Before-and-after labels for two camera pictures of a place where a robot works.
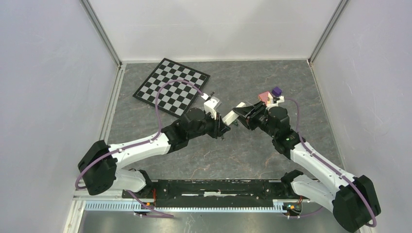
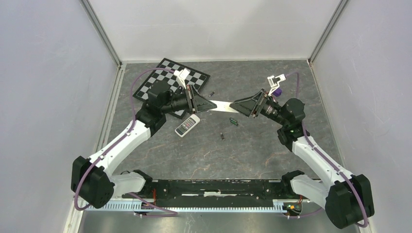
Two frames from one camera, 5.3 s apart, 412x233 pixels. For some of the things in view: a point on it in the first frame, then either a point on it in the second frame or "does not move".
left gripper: (219, 128) -> (198, 103)
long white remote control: (232, 116) -> (224, 106)
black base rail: (213, 193) does not move
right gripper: (247, 113) -> (246, 106)
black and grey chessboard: (176, 97) does not move
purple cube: (276, 91) does not move
